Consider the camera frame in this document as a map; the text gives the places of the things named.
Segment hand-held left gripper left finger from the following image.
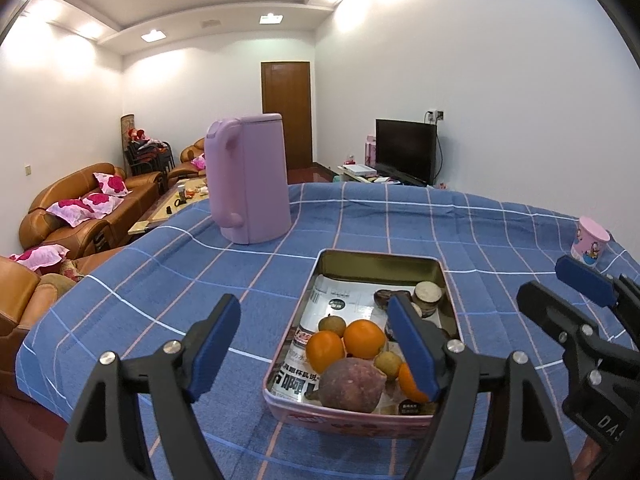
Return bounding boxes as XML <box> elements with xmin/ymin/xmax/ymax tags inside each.
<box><xmin>55</xmin><ymin>293</ymin><xmax>242</xmax><ymax>480</ymax></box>

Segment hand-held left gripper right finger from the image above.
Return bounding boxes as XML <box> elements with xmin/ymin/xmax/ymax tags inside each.
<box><xmin>387</xmin><ymin>294</ymin><xmax>573</xmax><ymax>480</ymax></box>

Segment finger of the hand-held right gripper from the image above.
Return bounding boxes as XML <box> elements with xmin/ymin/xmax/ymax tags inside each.
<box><xmin>555</xmin><ymin>255</ymin><xmax>640</xmax><ymax>343</ymax></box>
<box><xmin>516</xmin><ymin>280</ymin><xmax>626</xmax><ymax>377</ymax></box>

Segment orange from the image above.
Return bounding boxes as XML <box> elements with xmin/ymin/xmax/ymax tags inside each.
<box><xmin>306</xmin><ymin>331</ymin><xmax>346</xmax><ymax>373</ymax></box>
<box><xmin>397</xmin><ymin>362</ymin><xmax>431</xmax><ymax>404</ymax></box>
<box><xmin>343</xmin><ymin>320</ymin><xmax>387</xmax><ymax>360</ymax></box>

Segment purple sweet potato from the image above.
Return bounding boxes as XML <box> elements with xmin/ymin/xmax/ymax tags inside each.
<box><xmin>306</xmin><ymin>358</ymin><xmax>387</xmax><ymax>414</ymax></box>

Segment pink metal tin box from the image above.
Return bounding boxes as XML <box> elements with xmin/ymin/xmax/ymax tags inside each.
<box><xmin>261</xmin><ymin>248</ymin><xmax>463</xmax><ymax>440</ymax></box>

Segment pink cartoon cup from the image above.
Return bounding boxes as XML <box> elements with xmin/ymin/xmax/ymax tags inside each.
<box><xmin>571</xmin><ymin>216</ymin><xmax>612</xmax><ymax>266</ymax></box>

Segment printed paper leaflet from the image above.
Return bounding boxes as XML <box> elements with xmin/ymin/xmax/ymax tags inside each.
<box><xmin>270</xmin><ymin>274</ymin><xmax>453</xmax><ymax>417</ymax></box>

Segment blue checked tablecloth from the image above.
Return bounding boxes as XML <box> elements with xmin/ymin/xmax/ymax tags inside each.
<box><xmin>15</xmin><ymin>181</ymin><xmax>640</xmax><ymax>480</ymax></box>

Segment wooden coffee table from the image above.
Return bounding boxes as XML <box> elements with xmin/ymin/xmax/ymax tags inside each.
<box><xmin>128</xmin><ymin>177</ymin><xmax>211</xmax><ymax>236</ymax></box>

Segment purple electric kettle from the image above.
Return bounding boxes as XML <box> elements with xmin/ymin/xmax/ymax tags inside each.
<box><xmin>204</xmin><ymin>113</ymin><xmax>292</xmax><ymax>245</ymax></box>

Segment brown leather armchair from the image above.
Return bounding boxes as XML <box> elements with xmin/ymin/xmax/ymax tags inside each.
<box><xmin>0</xmin><ymin>255</ymin><xmax>101</xmax><ymax>401</ymax></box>

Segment small brown leather sofa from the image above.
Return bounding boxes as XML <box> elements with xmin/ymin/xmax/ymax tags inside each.
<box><xmin>167</xmin><ymin>137</ymin><xmax>208</xmax><ymax>186</ymax></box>

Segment stacked black chairs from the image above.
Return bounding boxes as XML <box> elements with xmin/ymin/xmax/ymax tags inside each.
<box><xmin>125</xmin><ymin>140</ymin><xmax>175</xmax><ymax>177</ymax></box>

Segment black flat television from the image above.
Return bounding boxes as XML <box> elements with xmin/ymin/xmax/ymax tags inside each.
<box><xmin>375</xmin><ymin>118</ymin><xmax>438</xmax><ymax>187</ymax></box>

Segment long brown leather sofa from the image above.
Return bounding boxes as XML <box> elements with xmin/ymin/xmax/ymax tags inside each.
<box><xmin>19</xmin><ymin>162</ymin><xmax>168</xmax><ymax>261</ymax></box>

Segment tall brown patterned panel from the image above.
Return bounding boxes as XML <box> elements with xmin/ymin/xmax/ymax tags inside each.
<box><xmin>120</xmin><ymin>114</ymin><xmax>137</xmax><ymax>161</ymax></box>

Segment brown wooden door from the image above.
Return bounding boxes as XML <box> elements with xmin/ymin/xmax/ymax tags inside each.
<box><xmin>260</xmin><ymin>61</ymin><xmax>315</xmax><ymax>171</ymax></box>

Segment black power cable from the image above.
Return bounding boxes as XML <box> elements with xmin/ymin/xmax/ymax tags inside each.
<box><xmin>434</xmin><ymin>121</ymin><xmax>446</xmax><ymax>188</ymax></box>

